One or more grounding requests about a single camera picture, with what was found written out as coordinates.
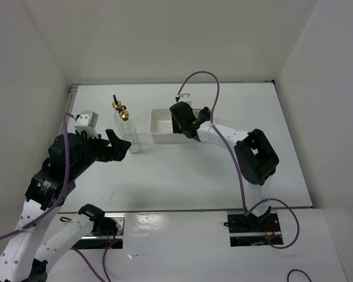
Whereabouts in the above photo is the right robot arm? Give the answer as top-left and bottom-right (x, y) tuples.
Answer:
(169, 102), (279, 231)

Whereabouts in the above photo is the purple cable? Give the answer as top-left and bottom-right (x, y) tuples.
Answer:
(0, 113), (112, 282)
(176, 71), (299, 250)

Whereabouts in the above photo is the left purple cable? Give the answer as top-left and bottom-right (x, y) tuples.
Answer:
(0, 113), (112, 282)

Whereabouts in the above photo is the black top white condiment bottle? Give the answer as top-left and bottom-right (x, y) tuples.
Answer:
(197, 107), (211, 124)

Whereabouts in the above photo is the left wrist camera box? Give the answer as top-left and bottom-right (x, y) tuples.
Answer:
(74, 111), (99, 136)

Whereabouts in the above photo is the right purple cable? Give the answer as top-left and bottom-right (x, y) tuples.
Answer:
(176, 71), (299, 250)

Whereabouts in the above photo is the black cable loop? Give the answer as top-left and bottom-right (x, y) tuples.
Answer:
(287, 268), (312, 282)

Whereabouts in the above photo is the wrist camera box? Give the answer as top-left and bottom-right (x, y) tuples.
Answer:
(175, 93), (192, 106)
(74, 111), (99, 136)

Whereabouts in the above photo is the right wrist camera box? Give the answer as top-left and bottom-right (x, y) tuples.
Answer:
(175, 93), (192, 106)

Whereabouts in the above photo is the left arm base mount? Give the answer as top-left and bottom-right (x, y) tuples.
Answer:
(73, 213), (125, 250)

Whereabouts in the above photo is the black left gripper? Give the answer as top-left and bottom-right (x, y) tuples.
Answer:
(71, 128), (132, 177)

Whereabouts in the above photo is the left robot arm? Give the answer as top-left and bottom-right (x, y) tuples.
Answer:
(0, 129), (131, 281)

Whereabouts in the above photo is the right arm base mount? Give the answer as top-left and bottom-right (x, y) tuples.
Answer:
(223, 211), (284, 247)

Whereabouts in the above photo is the white divided organizer bin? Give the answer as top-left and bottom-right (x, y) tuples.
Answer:
(150, 108), (202, 144)

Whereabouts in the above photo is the glass oil bottle gold spout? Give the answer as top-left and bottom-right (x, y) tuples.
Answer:
(119, 106), (141, 154)

